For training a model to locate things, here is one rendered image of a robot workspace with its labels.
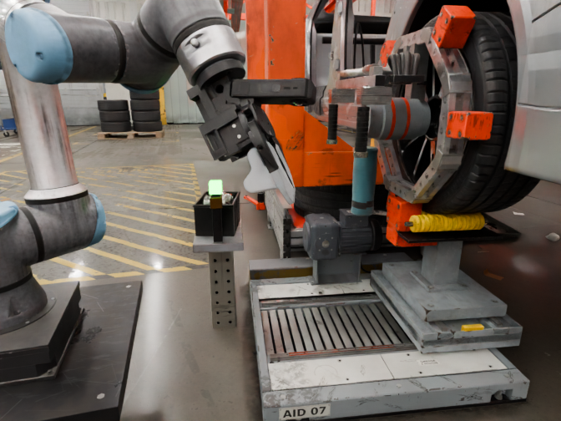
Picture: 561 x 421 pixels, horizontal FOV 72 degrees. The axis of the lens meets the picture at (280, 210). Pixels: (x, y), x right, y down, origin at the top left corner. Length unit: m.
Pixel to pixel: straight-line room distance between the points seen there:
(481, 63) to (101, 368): 1.24
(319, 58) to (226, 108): 3.28
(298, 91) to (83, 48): 0.29
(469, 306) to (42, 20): 1.40
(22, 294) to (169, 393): 0.57
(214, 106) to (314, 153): 1.23
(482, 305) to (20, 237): 1.41
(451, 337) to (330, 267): 0.69
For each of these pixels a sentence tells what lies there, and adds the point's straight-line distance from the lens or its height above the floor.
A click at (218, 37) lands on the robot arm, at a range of 0.57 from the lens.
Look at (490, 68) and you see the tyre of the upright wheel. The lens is 1.21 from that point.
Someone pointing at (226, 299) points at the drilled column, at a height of 0.13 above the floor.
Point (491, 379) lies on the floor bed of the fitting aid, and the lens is 1.46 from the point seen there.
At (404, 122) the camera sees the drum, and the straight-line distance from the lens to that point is 1.34.
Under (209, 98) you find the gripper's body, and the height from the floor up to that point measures 0.92.
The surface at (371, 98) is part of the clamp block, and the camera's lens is 1.16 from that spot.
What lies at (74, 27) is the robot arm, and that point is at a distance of 0.62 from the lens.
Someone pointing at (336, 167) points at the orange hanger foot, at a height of 0.61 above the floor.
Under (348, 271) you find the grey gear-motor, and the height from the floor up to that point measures 0.10.
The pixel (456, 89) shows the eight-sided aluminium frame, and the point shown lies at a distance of 1.18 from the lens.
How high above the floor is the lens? 0.92
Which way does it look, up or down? 16 degrees down
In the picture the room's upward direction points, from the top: straight up
